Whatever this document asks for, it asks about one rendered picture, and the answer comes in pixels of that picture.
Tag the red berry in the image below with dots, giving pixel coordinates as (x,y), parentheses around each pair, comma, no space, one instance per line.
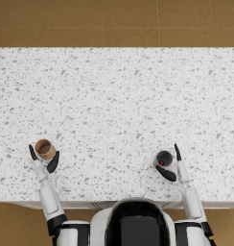
(161,162)

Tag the brown paper cup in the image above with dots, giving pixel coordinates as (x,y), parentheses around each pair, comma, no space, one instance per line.
(45,148)

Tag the dark grey cup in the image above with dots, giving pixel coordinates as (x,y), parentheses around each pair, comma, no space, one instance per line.
(163,159)

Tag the robot body with dark centre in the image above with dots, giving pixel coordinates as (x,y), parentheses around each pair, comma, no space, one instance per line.
(133,223)

